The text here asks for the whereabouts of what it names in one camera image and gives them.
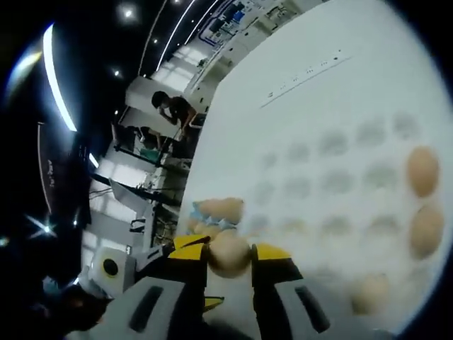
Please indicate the blue egg tray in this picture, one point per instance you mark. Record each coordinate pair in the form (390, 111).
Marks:
(216, 222)

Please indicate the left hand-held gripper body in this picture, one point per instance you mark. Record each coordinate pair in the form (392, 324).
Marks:
(109, 265)

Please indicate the single brown egg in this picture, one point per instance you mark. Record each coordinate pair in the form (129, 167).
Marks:
(423, 171)
(368, 292)
(427, 230)
(228, 256)

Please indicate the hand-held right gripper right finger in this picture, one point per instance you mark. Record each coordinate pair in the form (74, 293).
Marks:
(354, 318)

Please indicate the grey monitor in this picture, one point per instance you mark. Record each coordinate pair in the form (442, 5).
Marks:
(127, 198)

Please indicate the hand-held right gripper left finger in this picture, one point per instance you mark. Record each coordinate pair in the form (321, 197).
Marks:
(106, 318)

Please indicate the white frame office chair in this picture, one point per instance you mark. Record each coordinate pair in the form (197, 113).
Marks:
(196, 122)

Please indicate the green bag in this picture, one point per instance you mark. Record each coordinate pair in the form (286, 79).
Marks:
(148, 154)

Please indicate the black banner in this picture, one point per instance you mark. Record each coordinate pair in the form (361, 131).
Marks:
(60, 166)

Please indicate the row of white cabinets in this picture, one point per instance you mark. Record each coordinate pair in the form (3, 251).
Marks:
(230, 42)

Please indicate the straight ceiling light bar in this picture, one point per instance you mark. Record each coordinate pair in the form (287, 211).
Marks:
(55, 79)

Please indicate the white foam pad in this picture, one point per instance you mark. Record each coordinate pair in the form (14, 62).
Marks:
(311, 198)

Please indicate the group of brown eggs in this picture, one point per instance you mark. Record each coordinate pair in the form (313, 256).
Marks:
(219, 209)

